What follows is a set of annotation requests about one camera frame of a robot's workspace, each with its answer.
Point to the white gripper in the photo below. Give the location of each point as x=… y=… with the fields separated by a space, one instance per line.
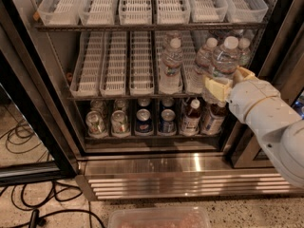
x=252 y=98

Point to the water bottle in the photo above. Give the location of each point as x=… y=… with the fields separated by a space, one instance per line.
x=171 y=61
x=169 y=35
x=244 y=51
x=201 y=64
x=224 y=62

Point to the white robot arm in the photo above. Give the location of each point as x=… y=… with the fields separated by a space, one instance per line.
x=279 y=129

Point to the brown tea bottle right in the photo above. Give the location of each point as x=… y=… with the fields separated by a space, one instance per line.
x=214 y=118

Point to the brown tea bottle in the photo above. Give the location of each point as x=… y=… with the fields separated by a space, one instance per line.
x=190 y=118
x=214 y=118

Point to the brown tea bottle left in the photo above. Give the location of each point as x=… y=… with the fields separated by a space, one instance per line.
x=190 y=118

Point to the top shelf tray far right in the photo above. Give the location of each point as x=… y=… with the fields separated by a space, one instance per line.
x=246 y=11

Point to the stainless steel display fridge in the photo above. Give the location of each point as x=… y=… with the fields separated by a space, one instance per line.
x=157 y=165

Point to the middle shelf tray far left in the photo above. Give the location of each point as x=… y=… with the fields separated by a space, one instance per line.
x=88 y=67

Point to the top shelf tray far left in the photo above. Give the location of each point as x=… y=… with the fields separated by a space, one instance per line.
x=59 y=12

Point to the black fridge door left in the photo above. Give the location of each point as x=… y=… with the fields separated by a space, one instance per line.
x=29 y=102

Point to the blue pepsi can rear right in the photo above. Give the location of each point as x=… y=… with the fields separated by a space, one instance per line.
x=167 y=103

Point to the blue pepsi can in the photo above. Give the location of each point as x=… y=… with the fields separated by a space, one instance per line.
x=144 y=103
x=167 y=103
x=144 y=125
x=167 y=124

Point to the blue pepsi can front right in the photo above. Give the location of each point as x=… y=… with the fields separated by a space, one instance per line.
x=167 y=124

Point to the blue pepsi can rear left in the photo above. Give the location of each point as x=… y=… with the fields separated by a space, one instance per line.
x=144 y=103

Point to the blue pepsi can front left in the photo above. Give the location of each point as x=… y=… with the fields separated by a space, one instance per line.
x=144 y=125

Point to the silver soda can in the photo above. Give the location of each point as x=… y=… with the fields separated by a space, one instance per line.
x=99 y=106
x=119 y=124
x=121 y=104
x=95 y=124

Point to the silver soda can rear left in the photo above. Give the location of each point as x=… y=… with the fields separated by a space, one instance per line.
x=99 y=106

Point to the silver soda can front left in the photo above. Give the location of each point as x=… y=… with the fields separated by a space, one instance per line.
x=95 y=124

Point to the clear plastic bin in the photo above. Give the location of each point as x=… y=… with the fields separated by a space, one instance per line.
x=161 y=217

